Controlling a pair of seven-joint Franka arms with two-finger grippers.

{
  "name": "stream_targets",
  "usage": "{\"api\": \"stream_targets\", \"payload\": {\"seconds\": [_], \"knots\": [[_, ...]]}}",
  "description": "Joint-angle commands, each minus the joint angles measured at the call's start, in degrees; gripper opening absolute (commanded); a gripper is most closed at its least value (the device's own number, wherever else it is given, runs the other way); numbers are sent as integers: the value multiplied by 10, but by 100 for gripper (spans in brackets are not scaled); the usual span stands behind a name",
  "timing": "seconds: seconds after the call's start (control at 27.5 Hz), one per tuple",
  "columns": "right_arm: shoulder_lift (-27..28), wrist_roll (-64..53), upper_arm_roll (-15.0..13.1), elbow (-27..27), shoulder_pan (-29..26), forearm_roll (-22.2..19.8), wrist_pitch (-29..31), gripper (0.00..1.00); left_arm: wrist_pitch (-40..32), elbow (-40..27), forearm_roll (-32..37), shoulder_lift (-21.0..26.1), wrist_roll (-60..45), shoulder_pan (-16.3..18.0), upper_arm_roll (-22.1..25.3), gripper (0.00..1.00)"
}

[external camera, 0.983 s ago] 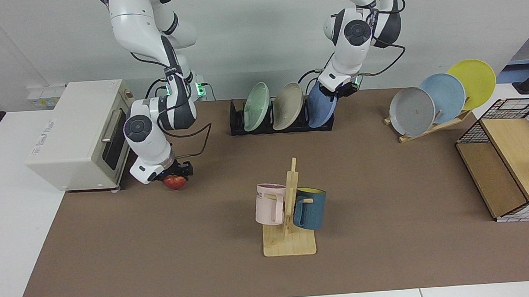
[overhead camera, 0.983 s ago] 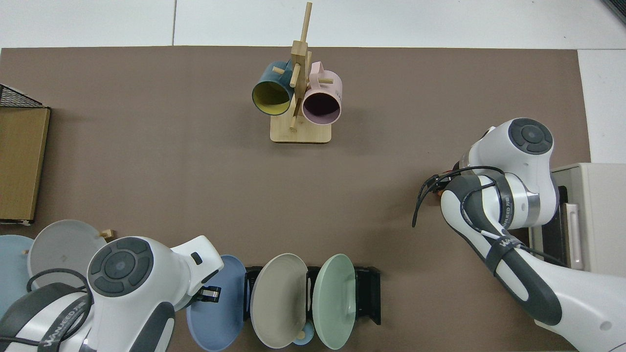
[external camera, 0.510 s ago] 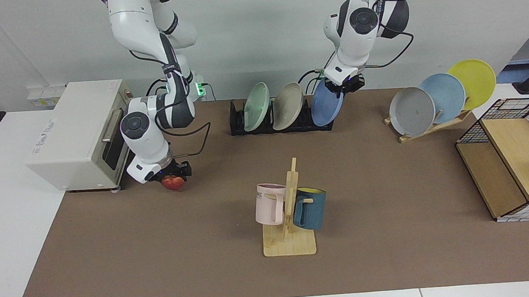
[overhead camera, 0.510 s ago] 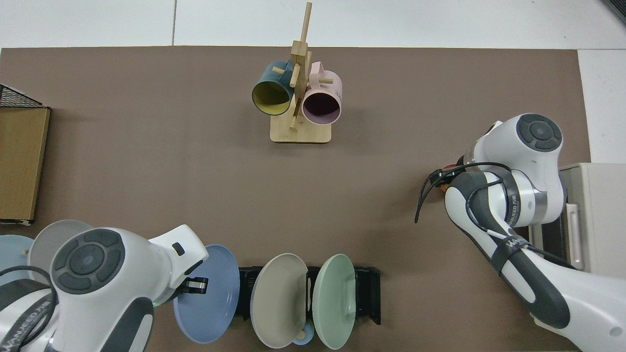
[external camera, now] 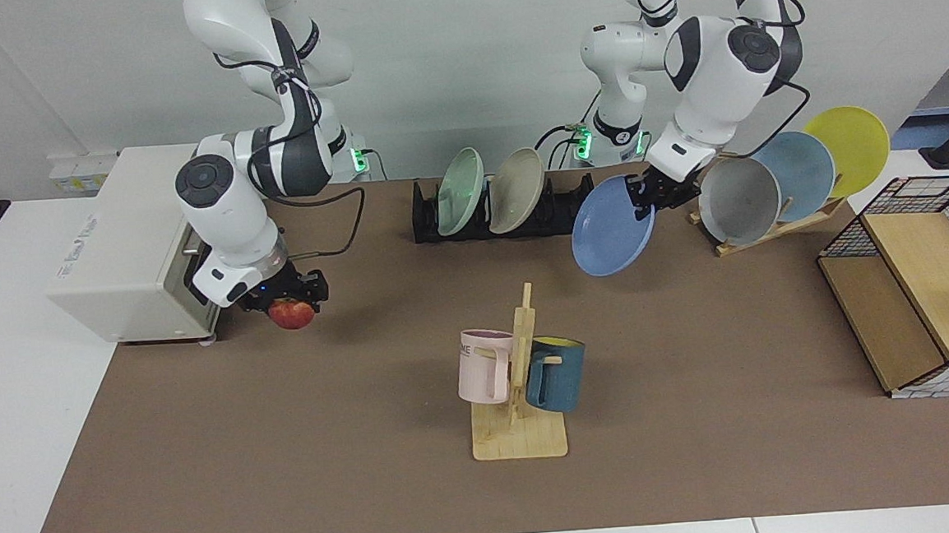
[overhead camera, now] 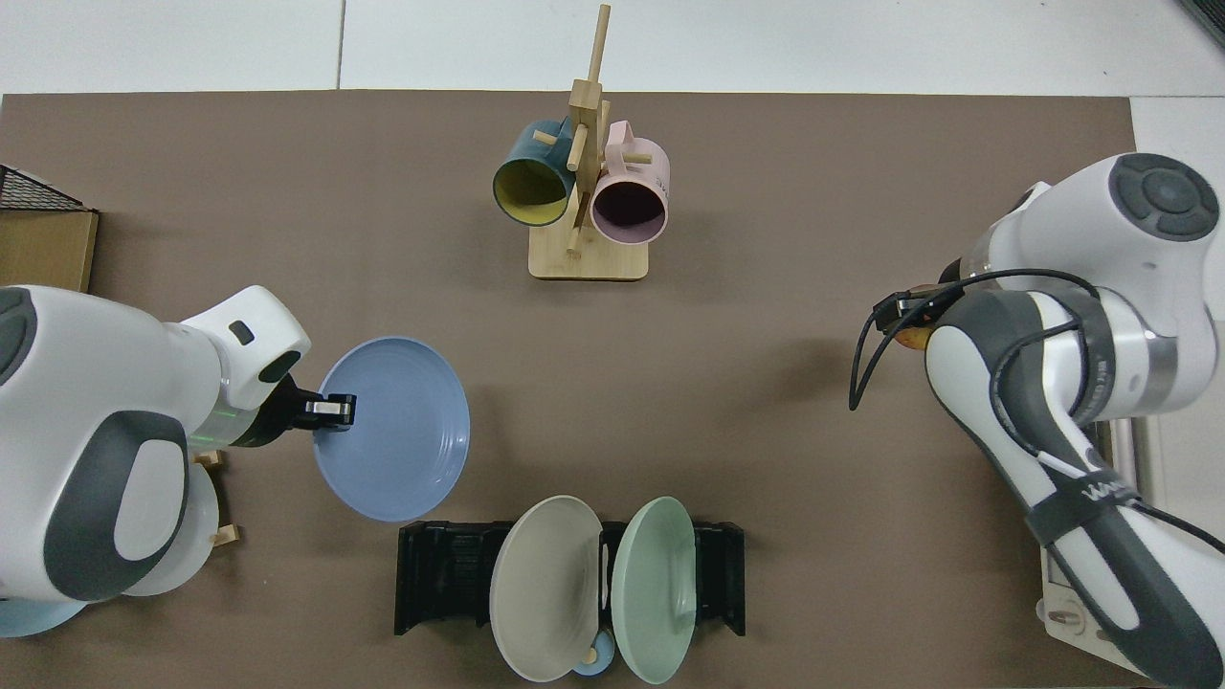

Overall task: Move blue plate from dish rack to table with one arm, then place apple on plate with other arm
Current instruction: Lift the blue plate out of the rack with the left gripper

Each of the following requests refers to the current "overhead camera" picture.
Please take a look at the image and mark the wooden plate rack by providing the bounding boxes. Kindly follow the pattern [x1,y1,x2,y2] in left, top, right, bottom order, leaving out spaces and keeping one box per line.
[194,450,238,548]

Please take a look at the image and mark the grey plate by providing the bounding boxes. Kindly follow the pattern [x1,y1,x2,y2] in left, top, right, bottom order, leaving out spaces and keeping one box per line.
[124,459,221,597]

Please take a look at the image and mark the black dish rack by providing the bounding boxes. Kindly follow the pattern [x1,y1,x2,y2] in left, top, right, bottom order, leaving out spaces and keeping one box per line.
[394,520,746,637]

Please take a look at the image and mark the taupe plate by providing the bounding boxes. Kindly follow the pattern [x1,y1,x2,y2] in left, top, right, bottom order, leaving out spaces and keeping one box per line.
[489,495,606,682]

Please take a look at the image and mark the light blue plate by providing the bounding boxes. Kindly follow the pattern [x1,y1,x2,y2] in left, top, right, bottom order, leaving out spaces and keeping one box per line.
[0,598,89,638]

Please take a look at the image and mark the pale green plate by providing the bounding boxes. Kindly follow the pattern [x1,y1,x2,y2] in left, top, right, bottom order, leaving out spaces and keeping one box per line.
[611,496,698,685]

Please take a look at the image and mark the brown table cloth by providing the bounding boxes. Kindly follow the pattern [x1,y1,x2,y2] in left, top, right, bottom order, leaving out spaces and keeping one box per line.
[0,91,1152,689]

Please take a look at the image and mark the wooden cup stand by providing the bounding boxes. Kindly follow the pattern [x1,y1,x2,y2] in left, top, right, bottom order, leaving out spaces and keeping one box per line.
[528,4,654,281]

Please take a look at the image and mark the pink cup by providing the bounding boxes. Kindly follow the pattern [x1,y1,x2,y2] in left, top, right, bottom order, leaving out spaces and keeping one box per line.
[590,121,671,246]

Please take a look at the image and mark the dark teal cup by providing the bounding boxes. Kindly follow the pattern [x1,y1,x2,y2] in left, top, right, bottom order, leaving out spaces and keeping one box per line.
[493,119,578,228]

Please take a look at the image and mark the pale toaster oven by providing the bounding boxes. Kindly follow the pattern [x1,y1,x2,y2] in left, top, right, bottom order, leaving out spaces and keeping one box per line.
[1038,416,1167,686]

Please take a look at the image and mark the small blue round thing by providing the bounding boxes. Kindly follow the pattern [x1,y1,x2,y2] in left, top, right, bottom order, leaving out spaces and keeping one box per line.
[571,627,615,678]

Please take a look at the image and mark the dark object at room edge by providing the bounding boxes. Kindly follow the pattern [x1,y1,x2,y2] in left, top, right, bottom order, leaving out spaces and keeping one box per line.
[1179,0,1225,51]

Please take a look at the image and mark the wire basket with wooden floor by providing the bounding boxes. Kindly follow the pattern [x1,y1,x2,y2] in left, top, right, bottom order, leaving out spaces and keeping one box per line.
[0,165,99,293]

